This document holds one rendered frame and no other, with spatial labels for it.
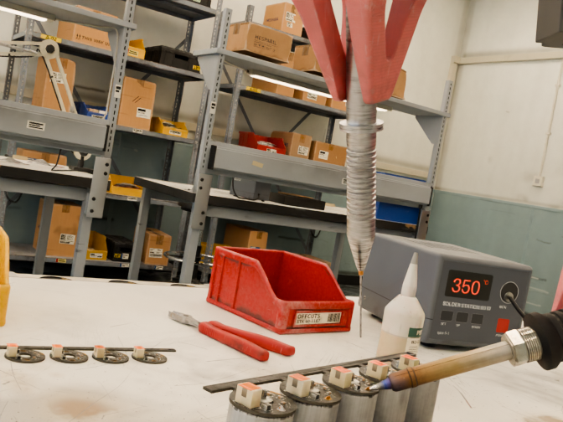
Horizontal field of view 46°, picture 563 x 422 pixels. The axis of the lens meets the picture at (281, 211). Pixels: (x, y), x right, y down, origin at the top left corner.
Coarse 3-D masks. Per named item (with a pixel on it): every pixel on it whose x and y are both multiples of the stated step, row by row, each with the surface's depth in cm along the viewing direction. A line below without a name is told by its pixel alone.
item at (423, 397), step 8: (392, 368) 33; (424, 384) 32; (432, 384) 32; (416, 392) 32; (424, 392) 32; (432, 392) 32; (408, 400) 32; (416, 400) 32; (424, 400) 32; (432, 400) 32; (408, 408) 32; (416, 408) 32; (424, 408) 32; (432, 408) 32; (408, 416) 32; (416, 416) 32; (424, 416) 32; (432, 416) 32
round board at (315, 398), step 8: (280, 384) 26; (320, 384) 27; (288, 392) 26; (320, 392) 26; (328, 392) 26; (336, 392) 27; (304, 400) 25; (312, 400) 25; (320, 400) 25; (328, 400) 26; (336, 400) 26
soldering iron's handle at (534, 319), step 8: (536, 312) 28; (552, 312) 28; (560, 312) 28; (528, 320) 28; (536, 320) 28; (544, 320) 27; (552, 320) 28; (560, 320) 28; (536, 328) 28; (544, 328) 27; (552, 328) 27; (560, 328) 27; (544, 336) 27; (552, 336) 27; (560, 336) 27; (544, 344) 27; (552, 344) 27; (560, 344) 27; (544, 352) 27; (552, 352) 27; (560, 352) 27; (544, 360) 28; (552, 360) 27; (560, 360) 27; (544, 368) 28; (552, 368) 27
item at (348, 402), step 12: (324, 384) 28; (348, 396) 27; (360, 396) 27; (372, 396) 28; (348, 408) 27; (360, 408) 27; (372, 408) 28; (336, 420) 27; (348, 420) 27; (360, 420) 27; (372, 420) 28
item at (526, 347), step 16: (512, 336) 28; (528, 336) 28; (480, 352) 28; (496, 352) 28; (512, 352) 28; (528, 352) 27; (416, 368) 28; (432, 368) 28; (448, 368) 28; (464, 368) 28; (400, 384) 27; (416, 384) 28
